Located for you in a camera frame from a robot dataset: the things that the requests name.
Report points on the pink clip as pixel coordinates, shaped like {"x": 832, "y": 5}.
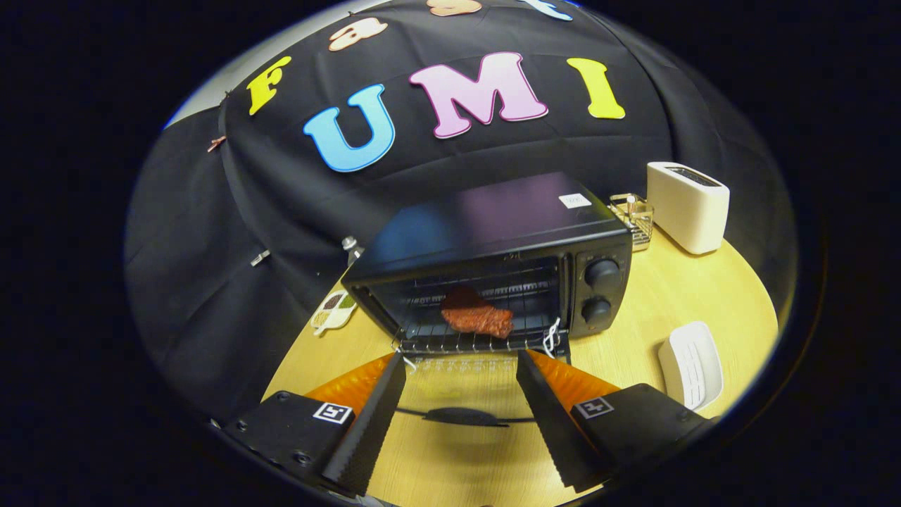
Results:
{"x": 217, "y": 143}

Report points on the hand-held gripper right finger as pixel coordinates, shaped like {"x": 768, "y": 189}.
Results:
{"x": 552, "y": 429}

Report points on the brown meat piece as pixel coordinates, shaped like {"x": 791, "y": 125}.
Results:
{"x": 479, "y": 318}

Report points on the white ribbed plate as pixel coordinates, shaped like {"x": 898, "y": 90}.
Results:
{"x": 693, "y": 366}

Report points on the small clear bottle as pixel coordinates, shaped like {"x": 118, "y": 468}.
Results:
{"x": 352, "y": 248}

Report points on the silver clip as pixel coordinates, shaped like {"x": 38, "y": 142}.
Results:
{"x": 260, "y": 258}

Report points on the black toaster oven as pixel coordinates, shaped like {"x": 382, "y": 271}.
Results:
{"x": 493, "y": 218}

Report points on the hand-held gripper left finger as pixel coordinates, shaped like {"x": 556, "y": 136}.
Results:
{"x": 369, "y": 429}

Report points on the white divided seasoning dish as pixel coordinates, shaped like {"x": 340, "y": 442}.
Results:
{"x": 333, "y": 312}

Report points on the white toaster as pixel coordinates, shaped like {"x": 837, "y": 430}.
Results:
{"x": 690, "y": 208}

